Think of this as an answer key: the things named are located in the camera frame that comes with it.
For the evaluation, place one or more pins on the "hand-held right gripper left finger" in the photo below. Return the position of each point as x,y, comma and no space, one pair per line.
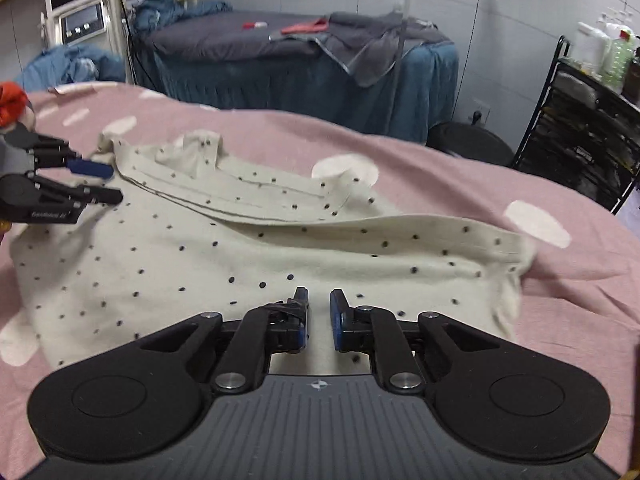
300,320

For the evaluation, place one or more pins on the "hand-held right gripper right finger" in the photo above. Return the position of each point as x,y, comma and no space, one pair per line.
336,320

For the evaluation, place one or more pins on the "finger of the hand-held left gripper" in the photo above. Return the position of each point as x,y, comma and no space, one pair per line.
100,195
92,168

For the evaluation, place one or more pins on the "cream dotted small garment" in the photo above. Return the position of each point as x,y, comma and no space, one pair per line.
200,260

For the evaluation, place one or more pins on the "blue clothes heap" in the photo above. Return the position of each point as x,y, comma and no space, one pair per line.
160,12

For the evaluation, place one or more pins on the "blue cloth pile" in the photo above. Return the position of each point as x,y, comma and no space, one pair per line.
55,62

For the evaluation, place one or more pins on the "white machine with screen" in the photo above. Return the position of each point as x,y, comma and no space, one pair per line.
80,20

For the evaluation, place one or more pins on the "dark grey bed cover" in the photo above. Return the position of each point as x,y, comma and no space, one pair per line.
210,40

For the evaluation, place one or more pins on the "small red white item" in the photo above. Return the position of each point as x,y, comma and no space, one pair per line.
254,25

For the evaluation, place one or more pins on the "massage bed with blue skirt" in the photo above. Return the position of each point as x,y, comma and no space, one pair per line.
300,90

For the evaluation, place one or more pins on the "black round stool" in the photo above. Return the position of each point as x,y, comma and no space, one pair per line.
470,142

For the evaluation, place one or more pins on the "pink white-dotted blanket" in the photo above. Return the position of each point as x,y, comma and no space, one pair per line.
575,285

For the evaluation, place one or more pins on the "red cloth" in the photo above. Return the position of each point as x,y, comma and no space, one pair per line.
310,26

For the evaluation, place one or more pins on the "grey towel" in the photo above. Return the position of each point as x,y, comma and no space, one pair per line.
365,45

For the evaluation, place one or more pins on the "white plastic bottle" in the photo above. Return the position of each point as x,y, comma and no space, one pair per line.
590,47

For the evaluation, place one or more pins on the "clear green bottle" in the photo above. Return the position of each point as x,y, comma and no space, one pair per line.
617,60

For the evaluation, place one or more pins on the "white wall socket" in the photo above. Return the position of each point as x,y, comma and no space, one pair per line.
481,111

